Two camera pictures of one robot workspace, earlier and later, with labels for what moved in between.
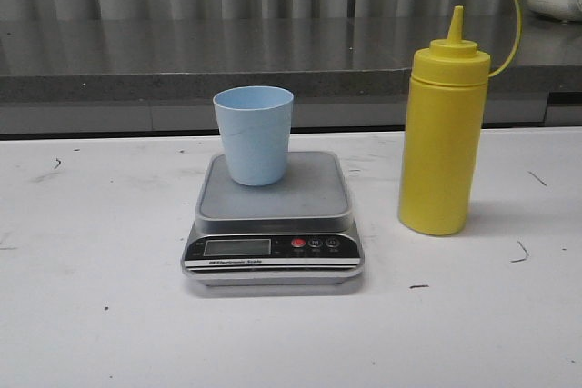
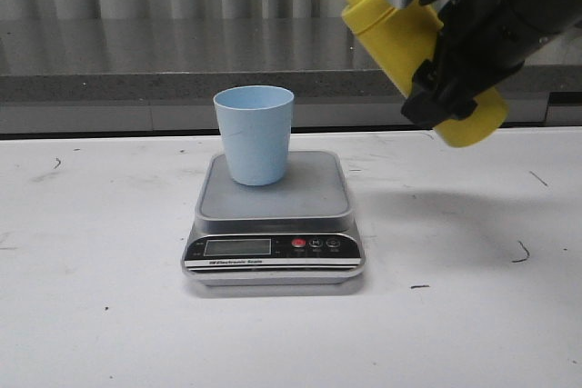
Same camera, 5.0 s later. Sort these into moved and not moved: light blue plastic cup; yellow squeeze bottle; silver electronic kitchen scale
Moved: yellow squeeze bottle
Not moved: silver electronic kitchen scale; light blue plastic cup
